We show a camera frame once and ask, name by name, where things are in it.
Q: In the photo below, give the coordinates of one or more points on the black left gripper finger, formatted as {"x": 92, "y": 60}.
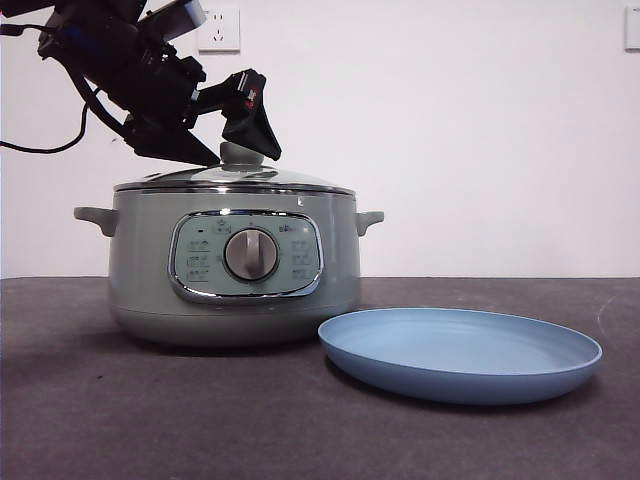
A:
{"x": 170, "y": 142}
{"x": 250, "y": 125}

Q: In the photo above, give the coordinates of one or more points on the glass lid with green knob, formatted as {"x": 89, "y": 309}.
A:
{"x": 240, "y": 161}

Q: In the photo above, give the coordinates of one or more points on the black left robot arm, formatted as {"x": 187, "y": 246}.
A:
{"x": 115, "y": 65}

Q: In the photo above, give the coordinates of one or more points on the pale green electric steamer pot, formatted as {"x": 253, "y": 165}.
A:
{"x": 145, "y": 280}

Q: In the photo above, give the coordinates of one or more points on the blue round plate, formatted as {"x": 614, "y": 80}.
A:
{"x": 450, "y": 380}

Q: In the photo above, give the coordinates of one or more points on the white five-hole wall socket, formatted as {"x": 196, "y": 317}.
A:
{"x": 222, "y": 32}

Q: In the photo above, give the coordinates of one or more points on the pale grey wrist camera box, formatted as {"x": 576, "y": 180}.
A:
{"x": 175, "y": 19}

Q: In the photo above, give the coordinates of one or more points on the white blank wall plate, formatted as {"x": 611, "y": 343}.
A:
{"x": 633, "y": 29}

